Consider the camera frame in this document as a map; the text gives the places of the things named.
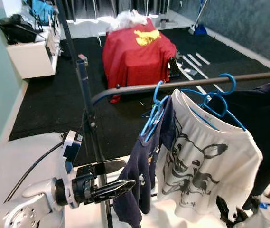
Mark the navy printed garment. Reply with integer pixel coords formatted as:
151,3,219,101
112,97,177,228

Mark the red cloth with yellow print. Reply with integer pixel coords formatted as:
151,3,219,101
102,17,177,103

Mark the white printed T-shirt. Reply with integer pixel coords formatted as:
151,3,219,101
155,88,264,224

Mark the white fluffy cloth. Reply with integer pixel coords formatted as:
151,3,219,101
106,9,147,33

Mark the small grey box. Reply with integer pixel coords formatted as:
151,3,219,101
77,54,89,67

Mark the black shirt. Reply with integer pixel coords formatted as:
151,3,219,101
210,81,270,209

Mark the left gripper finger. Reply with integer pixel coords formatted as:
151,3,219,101
97,180,137,201
96,159,128,175

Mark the blue bag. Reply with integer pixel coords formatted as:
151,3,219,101
30,0,55,24

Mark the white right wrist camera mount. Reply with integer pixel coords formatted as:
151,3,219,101
246,202,270,228

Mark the dark curtain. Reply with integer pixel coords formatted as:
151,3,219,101
59,0,172,22

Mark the small black device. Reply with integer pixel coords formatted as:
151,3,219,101
167,56,181,79

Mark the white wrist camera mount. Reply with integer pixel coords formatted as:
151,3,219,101
58,130,84,209
246,202,270,228

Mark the black bag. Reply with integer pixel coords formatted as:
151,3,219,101
0,14,38,45

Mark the white shelf cabinet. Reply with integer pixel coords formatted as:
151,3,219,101
6,14,62,79

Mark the black metal clothes rack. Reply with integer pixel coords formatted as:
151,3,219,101
55,0,270,228

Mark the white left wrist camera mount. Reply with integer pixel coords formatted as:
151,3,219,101
58,130,84,209

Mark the blue plastic hanger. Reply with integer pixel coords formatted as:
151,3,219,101
179,73,248,132
139,80,172,144

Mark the black floor mat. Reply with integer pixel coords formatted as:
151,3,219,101
9,26,270,141

